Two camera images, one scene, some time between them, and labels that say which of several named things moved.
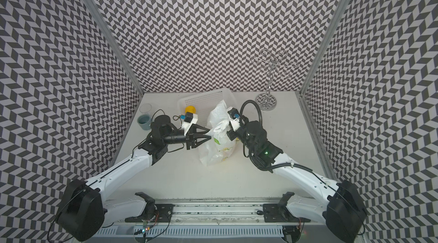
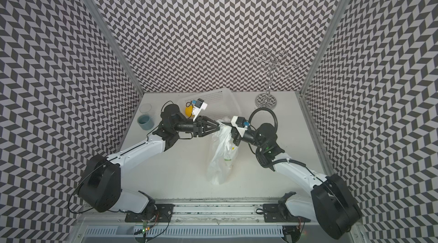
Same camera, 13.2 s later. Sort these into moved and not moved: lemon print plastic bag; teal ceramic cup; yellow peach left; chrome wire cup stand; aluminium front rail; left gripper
Moved: lemon print plastic bag; left gripper
Not moved: aluminium front rail; teal ceramic cup; chrome wire cup stand; yellow peach left
